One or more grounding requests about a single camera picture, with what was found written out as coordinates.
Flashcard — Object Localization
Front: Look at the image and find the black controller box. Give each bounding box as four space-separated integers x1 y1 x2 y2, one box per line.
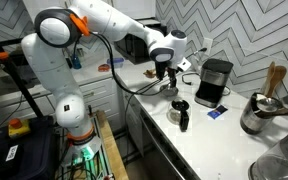
0 115 60 180

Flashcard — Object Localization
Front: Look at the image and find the long black power cable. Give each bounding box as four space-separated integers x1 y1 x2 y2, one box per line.
123 47 208 163

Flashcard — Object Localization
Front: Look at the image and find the wooden spoon round head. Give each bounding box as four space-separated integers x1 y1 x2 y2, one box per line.
266 65 288 98

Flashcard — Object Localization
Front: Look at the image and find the glass pitcher steel rim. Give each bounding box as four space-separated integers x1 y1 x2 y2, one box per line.
248 125 288 180

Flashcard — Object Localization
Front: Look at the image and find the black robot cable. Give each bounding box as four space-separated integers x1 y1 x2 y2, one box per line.
72 31 168 98

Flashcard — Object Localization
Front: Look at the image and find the dark wooden spoon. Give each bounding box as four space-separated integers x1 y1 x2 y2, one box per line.
143 68 158 79

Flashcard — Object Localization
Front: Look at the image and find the white drawer cabinet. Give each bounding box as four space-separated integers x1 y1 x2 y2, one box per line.
45 73 125 134

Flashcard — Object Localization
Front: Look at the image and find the black microwave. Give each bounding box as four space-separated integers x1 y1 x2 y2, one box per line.
113 19 168 65

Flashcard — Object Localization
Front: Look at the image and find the blue lidded container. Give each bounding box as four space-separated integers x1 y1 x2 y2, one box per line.
106 57 125 69

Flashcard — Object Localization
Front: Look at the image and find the white counter base cabinet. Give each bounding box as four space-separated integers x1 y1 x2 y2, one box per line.
117 74 145 158

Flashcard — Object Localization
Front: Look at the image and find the wooden cart top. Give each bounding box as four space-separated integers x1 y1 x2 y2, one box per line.
95 110 130 180

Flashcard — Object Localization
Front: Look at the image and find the metal ladle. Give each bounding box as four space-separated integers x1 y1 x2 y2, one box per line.
255 94 284 113

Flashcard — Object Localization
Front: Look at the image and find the blue packet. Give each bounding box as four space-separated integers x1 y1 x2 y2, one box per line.
207 104 229 120

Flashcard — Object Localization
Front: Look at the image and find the yellow emergency stop box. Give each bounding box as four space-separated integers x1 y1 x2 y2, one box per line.
7 118 31 138

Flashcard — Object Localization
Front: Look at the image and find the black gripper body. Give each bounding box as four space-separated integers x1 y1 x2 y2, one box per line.
165 65 179 81

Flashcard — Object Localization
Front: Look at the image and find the black silver coffee machine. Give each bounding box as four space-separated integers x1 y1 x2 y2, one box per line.
194 58 234 109

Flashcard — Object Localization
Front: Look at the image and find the glass carafe black handle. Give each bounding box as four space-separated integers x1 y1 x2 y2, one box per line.
166 98 192 132

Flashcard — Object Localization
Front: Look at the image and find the red small object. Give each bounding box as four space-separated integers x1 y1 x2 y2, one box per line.
97 63 111 73

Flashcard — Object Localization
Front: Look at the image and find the blue bottle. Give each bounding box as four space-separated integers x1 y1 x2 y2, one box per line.
70 54 82 70

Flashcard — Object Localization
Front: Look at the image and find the steel utensil holder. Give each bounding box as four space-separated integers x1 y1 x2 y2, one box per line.
239 92 278 136

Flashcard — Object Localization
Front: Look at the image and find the white wall outlet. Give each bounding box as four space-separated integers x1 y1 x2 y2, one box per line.
202 36 214 56

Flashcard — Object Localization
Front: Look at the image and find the metal robot stand frame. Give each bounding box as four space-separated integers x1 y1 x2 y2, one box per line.
58 106 116 180

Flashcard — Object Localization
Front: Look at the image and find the grey dishwasher front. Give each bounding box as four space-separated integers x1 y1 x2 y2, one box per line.
139 106 202 180

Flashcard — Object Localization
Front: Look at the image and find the black coffee machine cord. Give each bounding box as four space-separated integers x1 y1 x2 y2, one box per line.
181 71 232 98

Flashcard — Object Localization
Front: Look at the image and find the narrow wooden spatula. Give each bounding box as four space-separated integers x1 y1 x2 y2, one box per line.
263 60 277 96

